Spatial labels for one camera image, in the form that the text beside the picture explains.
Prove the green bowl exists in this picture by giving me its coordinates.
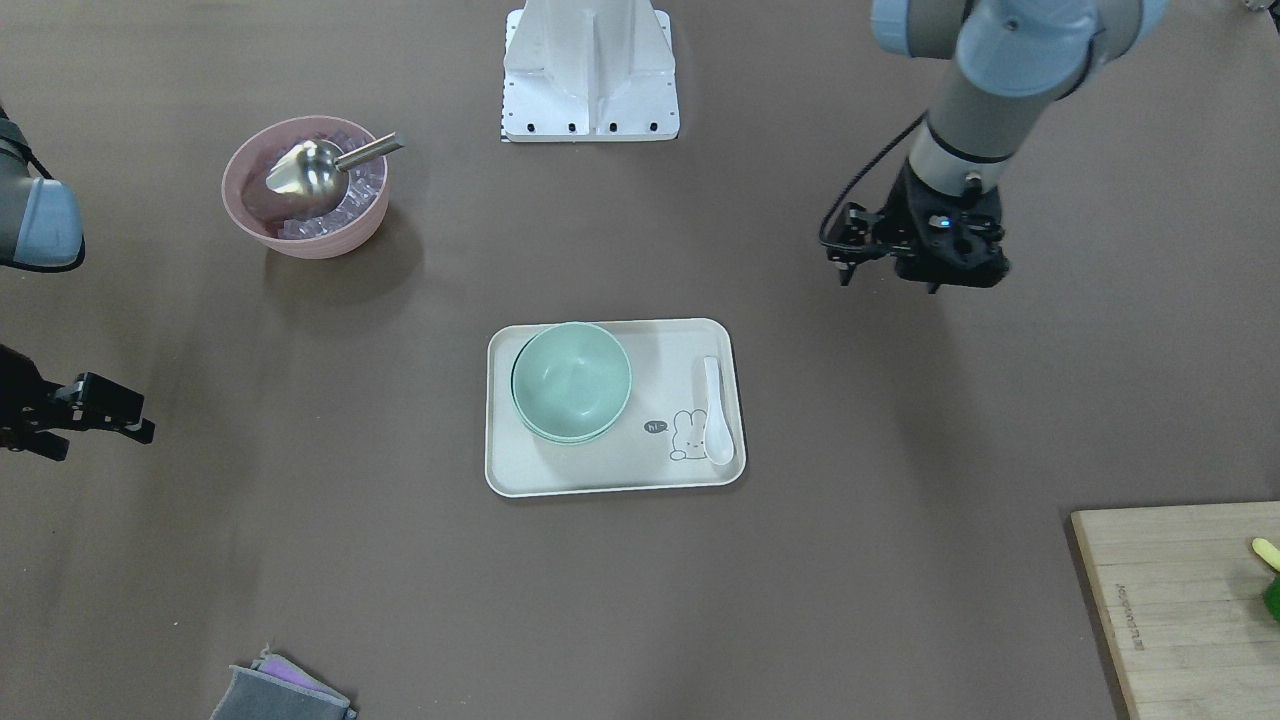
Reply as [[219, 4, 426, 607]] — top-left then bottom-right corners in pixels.
[[509, 322, 634, 445]]

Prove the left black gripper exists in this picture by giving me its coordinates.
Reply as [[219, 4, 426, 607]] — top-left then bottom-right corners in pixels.
[[822, 164, 1011, 291]]

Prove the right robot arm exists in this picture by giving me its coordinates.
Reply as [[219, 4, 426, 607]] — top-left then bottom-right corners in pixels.
[[1, 111, 156, 462]]

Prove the green lime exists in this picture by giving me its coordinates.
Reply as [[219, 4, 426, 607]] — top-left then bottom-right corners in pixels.
[[1262, 577, 1280, 623]]

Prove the cream rabbit serving tray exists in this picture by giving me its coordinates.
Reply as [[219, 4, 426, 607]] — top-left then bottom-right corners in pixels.
[[484, 318, 748, 498]]

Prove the wooden cutting board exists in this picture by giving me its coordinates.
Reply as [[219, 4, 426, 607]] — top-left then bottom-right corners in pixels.
[[1070, 501, 1279, 719]]

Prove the white ceramic spoon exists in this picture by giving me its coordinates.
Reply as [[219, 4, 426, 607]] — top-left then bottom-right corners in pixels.
[[703, 356, 735, 466]]

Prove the grey purple folded cloth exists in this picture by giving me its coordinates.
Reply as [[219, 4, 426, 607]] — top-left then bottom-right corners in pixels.
[[210, 650, 358, 719]]

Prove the yellow plastic knife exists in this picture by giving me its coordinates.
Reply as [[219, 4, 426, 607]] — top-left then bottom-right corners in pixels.
[[1251, 537, 1280, 573]]

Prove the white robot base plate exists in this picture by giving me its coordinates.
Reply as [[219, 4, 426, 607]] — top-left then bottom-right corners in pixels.
[[500, 1, 681, 143]]

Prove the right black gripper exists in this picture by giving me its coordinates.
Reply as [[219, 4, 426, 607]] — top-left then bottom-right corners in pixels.
[[1, 345, 156, 461]]

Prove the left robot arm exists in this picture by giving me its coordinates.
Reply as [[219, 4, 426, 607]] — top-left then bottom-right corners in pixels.
[[818, 1, 1167, 292]]

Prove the pink bowl with ice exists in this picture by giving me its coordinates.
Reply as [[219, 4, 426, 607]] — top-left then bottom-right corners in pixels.
[[221, 115, 390, 259]]

